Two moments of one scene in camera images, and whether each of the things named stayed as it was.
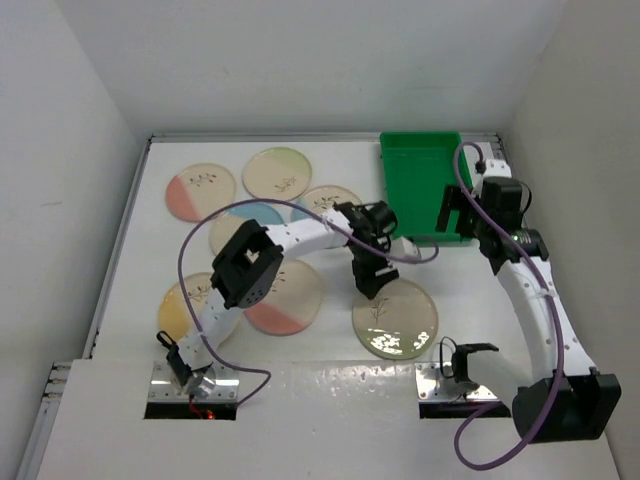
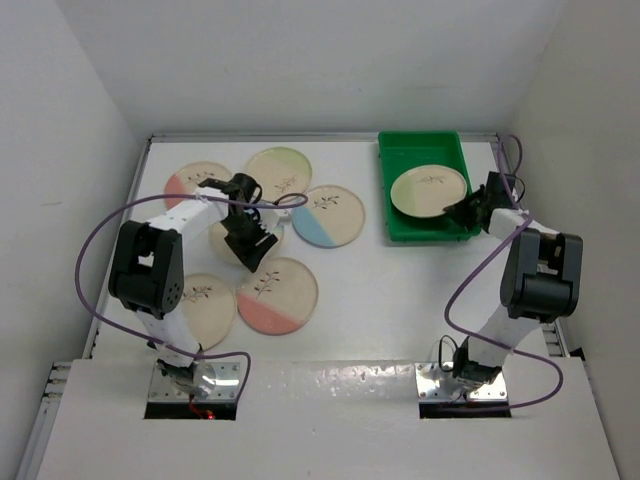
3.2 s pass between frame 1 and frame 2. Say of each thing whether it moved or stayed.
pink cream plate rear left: stayed
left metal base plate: stayed
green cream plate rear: stayed
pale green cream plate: moved
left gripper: moved
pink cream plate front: stayed
